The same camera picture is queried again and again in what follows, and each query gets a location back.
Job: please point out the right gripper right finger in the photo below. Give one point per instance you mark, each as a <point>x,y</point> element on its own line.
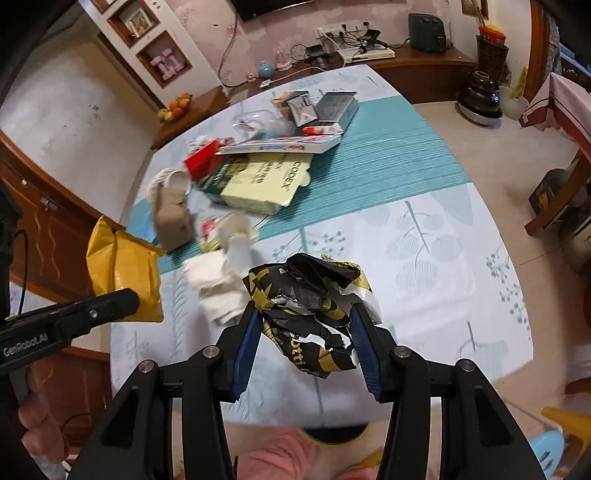
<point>373,345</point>

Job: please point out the blue ceramic figurine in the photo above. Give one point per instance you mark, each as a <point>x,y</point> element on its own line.
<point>264,69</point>

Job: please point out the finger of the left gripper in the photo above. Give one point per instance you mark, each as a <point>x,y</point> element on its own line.
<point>39,333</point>

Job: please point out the pink trousers leg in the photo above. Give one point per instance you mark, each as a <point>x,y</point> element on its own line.
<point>291,454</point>

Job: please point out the wooden cupboard door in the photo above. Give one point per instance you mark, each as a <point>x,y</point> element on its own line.
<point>44,234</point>

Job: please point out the white Kinder chocolate box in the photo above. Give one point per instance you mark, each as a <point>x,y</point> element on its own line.
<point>316,144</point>

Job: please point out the person's left hand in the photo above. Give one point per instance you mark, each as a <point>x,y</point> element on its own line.
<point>43,437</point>

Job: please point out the framed picture on shelf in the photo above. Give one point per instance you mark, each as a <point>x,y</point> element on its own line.
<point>137,21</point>

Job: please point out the small black white box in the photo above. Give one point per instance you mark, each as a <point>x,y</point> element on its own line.
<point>301,108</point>

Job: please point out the black trash bin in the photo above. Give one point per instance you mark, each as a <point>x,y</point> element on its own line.
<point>334,436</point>

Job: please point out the red green snack packet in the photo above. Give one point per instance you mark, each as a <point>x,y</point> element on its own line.
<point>207,235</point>

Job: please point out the black television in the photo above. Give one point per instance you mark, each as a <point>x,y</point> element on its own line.
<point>251,9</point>

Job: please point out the floral teal tablecloth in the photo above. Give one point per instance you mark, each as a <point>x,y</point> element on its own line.
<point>391,198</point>

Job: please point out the pink dumbbells on shelf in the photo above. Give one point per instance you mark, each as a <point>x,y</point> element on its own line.
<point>167,65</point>

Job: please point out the white set-top box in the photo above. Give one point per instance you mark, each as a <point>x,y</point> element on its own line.
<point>353,55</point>

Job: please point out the plaid paper cup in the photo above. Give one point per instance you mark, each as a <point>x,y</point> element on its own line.
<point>168,178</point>

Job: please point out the red white small wrapper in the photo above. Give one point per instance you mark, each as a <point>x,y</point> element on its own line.
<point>333,129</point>

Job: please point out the white wall power strip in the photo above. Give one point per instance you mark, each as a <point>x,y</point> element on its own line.
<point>355,27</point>

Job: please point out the crushed clear plastic bottle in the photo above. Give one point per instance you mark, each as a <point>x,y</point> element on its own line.
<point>263,124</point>

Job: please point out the grey teal carton box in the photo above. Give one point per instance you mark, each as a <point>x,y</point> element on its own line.
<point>337,110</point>

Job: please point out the black gold wrapper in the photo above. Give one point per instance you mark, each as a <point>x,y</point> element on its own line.
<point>307,307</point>

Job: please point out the white tissue paper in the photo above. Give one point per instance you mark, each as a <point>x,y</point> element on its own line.
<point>216,276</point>

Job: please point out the black electric cooker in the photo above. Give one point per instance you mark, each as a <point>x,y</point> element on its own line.
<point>479,101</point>

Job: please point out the fruit bowl with oranges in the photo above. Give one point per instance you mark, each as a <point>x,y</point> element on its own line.
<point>176,109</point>

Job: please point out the light blue plastic stool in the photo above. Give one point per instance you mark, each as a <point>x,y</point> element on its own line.
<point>549,448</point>

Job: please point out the red snack wrapper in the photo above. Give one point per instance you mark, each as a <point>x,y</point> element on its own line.
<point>203,162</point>

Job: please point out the yellow padded envelope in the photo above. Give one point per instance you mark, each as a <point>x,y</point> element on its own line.
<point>117,260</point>

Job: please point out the dark green toaster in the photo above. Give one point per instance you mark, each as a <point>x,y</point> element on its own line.
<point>427,33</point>

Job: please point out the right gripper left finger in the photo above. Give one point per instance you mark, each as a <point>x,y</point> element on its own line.
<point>238,344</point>

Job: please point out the brown cardboard egg tray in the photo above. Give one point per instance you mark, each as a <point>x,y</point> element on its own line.
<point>170,215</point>

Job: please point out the green yellow Codex box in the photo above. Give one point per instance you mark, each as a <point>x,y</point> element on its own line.
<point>260,183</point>

